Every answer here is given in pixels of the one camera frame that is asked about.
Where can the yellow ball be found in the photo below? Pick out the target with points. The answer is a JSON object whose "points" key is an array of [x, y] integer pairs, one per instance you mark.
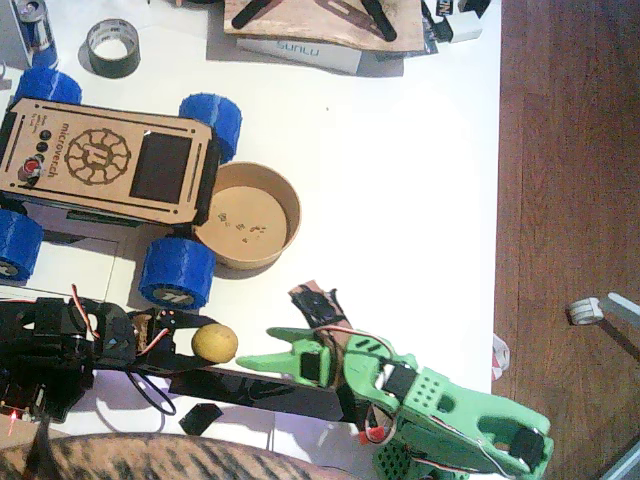
{"points": [[215, 342]]}

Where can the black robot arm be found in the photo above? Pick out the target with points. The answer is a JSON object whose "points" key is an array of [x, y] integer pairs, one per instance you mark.
{"points": [[40, 340]]}

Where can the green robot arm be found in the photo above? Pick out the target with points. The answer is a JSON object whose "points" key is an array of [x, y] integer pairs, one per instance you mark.
{"points": [[450, 405]]}

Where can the brown paper bowl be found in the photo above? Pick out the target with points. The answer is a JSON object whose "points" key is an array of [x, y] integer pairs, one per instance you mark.
{"points": [[250, 220]]}

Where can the black flat bar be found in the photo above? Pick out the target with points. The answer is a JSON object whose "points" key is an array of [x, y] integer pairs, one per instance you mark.
{"points": [[250, 395]]}

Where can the blue rover wheel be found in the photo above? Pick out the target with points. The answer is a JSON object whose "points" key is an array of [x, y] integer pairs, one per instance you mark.
{"points": [[50, 87], [20, 245], [177, 270], [215, 120]]}

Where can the small black plastic piece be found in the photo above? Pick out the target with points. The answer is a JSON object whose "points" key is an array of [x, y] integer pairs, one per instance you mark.
{"points": [[200, 419]]}

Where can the white paper sheet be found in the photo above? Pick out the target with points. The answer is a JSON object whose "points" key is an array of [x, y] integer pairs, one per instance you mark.
{"points": [[80, 270]]}

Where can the tiger striped fabric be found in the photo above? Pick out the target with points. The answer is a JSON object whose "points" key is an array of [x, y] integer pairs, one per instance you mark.
{"points": [[150, 457]]}

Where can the red white wrapper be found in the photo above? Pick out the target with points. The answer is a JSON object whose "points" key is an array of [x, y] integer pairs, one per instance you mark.
{"points": [[501, 357]]}

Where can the white SUNLU box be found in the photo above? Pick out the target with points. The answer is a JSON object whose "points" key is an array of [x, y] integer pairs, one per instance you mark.
{"points": [[325, 57]]}

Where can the grey metal leg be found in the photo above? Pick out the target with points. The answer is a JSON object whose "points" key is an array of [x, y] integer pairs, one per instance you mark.
{"points": [[622, 302]]}

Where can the blue silver drink can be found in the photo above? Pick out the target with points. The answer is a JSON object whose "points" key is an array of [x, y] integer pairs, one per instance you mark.
{"points": [[37, 30]]}

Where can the black stand leg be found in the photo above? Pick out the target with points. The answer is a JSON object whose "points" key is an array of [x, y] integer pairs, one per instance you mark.
{"points": [[250, 12], [380, 22]]}

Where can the brown wooden board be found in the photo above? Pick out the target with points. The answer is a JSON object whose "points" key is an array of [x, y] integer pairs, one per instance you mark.
{"points": [[310, 20]]}

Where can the white power adapter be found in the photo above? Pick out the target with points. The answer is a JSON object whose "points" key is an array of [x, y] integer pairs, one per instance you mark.
{"points": [[465, 27]]}

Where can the grey duct tape roll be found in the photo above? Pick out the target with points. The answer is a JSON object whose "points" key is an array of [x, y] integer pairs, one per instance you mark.
{"points": [[96, 37]]}

